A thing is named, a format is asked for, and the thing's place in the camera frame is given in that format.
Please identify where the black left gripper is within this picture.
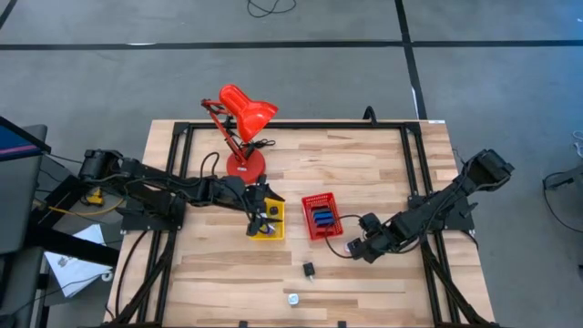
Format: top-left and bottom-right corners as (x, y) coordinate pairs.
(243, 173), (287, 237)

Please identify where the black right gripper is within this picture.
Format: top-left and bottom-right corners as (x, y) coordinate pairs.
(348, 212), (403, 264)

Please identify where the yellow plastic basket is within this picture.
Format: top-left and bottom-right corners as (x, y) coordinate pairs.
(249, 196), (287, 241)

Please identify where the red plastic basket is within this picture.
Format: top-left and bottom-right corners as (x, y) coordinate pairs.
(301, 192), (345, 241)

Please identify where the red desk lamp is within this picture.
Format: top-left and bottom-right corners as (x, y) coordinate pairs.
(200, 84), (280, 186)

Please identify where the black stand foot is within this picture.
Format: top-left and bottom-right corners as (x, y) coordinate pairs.
(542, 164), (583, 190)

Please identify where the white paper sheet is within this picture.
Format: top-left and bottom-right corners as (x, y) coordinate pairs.
(44, 223), (114, 298)

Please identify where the dark grey cabinet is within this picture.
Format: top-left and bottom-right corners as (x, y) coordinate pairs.
(0, 125), (49, 254)

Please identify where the monitor with blue screen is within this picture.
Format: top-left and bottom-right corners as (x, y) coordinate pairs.
(0, 116), (52, 163)

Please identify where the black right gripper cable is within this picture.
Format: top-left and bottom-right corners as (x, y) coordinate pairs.
(322, 213), (365, 260)

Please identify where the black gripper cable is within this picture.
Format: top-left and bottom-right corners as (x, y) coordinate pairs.
(199, 151), (222, 183)
(322, 213), (365, 260)

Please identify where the black lamp cable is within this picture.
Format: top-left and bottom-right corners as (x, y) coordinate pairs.
(227, 118), (277, 159)

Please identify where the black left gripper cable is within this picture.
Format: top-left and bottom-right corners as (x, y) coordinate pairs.
(199, 151), (222, 183)

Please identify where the black aluminium table frame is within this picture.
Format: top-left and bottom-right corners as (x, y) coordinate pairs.
(102, 120), (500, 328)

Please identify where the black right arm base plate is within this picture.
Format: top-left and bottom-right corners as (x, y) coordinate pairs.
(407, 195), (475, 231)

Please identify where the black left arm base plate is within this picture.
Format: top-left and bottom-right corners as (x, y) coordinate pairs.
(120, 200), (186, 231)

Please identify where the black cable along frame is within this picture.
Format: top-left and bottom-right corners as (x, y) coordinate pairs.
(113, 230), (151, 320)

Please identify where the yellow cable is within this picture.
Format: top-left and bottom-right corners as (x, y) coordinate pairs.
(47, 189), (127, 218)

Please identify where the black floor cable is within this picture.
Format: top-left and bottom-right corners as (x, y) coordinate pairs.
(541, 170), (583, 224)
(244, 0), (297, 20)

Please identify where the black desk frame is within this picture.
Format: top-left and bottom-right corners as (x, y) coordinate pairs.
(25, 175), (122, 270)

